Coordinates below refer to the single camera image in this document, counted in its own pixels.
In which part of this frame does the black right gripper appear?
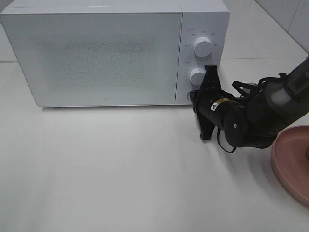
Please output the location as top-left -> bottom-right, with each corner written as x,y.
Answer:
192,65 -> 248,145

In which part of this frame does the pink round plate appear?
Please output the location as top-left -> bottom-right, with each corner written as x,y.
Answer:
271,125 -> 309,207

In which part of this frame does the white microwave door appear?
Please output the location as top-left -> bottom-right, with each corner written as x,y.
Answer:
1,13 -> 181,107

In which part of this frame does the toy burger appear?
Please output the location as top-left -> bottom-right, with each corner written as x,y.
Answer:
306,147 -> 309,161

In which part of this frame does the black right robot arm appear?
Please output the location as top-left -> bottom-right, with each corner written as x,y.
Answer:
189,59 -> 309,149

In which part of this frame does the white lower microwave knob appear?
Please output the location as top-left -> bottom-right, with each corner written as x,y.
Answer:
189,68 -> 206,86

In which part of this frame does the white microwave knob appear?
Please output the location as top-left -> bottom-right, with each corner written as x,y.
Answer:
189,68 -> 206,86
193,35 -> 213,58

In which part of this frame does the white upper microwave knob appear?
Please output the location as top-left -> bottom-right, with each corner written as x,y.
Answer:
193,35 -> 213,58

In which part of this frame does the white microwave oven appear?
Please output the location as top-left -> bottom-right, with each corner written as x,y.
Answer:
0,0 -> 230,108

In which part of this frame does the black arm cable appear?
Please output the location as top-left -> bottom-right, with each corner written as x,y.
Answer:
214,73 -> 288,154

